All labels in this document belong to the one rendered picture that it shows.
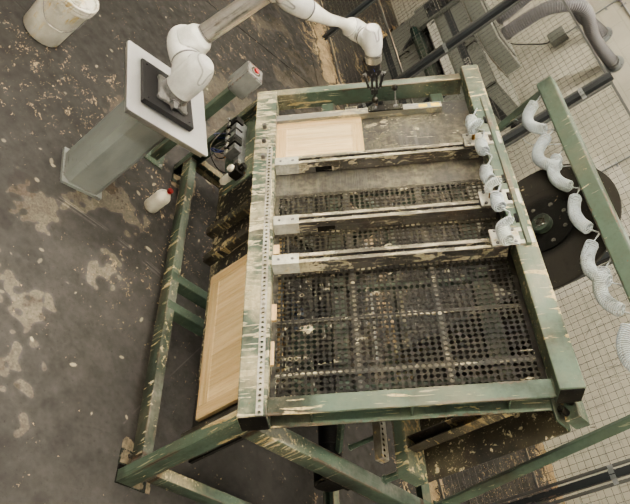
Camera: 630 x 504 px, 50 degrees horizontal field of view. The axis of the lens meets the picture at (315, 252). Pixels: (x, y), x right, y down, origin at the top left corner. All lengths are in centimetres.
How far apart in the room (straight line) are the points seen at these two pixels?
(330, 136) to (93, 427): 195
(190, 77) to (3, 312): 138
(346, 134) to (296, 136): 28
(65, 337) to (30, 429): 49
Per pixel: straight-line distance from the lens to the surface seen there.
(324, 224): 328
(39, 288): 345
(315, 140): 383
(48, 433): 319
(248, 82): 406
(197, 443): 291
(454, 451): 326
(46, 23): 444
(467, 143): 363
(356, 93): 418
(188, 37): 355
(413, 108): 399
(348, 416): 276
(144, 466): 315
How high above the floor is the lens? 257
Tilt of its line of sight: 28 degrees down
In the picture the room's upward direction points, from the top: 59 degrees clockwise
